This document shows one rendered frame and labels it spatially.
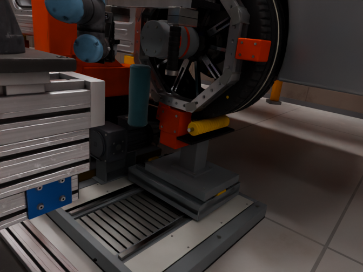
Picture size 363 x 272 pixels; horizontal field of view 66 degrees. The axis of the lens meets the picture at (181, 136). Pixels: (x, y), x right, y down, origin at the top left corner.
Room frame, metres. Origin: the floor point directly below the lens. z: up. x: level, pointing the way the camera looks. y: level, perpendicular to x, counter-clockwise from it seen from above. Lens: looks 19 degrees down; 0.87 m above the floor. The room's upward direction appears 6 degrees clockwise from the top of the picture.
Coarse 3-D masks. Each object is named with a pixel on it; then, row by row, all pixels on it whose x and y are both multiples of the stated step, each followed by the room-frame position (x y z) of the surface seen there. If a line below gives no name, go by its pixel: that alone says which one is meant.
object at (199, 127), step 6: (204, 120) 1.17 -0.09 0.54; (210, 120) 1.19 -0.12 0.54; (216, 120) 1.22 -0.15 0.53; (222, 120) 1.25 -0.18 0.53; (228, 120) 1.28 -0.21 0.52; (192, 126) 1.12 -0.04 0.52; (198, 126) 1.11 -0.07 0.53; (204, 126) 1.14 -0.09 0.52; (210, 126) 1.17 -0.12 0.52; (216, 126) 1.21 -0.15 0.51; (222, 126) 1.25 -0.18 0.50; (192, 132) 1.12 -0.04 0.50; (198, 132) 1.11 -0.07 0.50; (204, 132) 1.15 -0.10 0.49
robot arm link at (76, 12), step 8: (48, 0) 0.66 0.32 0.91; (56, 0) 0.66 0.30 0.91; (64, 0) 0.66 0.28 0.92; (72, 0) 0.66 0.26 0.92; (80, 0) 0.69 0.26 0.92; (88, 0) 0.74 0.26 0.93; (48, 8) 0.66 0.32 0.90; (56, 8) 0.66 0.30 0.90; (64, 8) 0.66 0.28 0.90; (72, 8) 0.66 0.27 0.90; (80, 8) 0.69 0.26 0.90; (88, 8) 0.73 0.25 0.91; (56, 16) 0.66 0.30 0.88; (64, 16) 0.67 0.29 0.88; (72, 16) 0.67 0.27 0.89; (80, 16) 0.70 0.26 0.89; (88, 16) 0.74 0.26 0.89
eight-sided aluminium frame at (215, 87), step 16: (224, 0) 1.07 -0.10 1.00; (144, 16) 1.35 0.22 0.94; (240, 16) 1.02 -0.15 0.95; (240, 32) 1.03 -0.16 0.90; (144, 64) 1.33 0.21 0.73; (224, 64) 1.04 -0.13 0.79; (240, 64) 1.06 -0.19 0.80; (224, 80) 1.03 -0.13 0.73; (160, 96) 1.24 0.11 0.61; (176, 96) 1.23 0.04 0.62; (208, 96) 1.08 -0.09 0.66; (192, 112) 1.12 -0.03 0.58
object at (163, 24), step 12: (156, 24) 1.07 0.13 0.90; (168, 24) 1.09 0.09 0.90; (144, 36) 1.10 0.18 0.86; (156, 36) 1.06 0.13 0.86; (168, 36) 1.06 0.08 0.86; (180, 36) 1.10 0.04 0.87; (192, 36) 1.16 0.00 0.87; (144, 48) 1.10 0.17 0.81; (156, 48) 1.06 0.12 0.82; (180, 48) 1.11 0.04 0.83; (192, 48) 1.16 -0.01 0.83
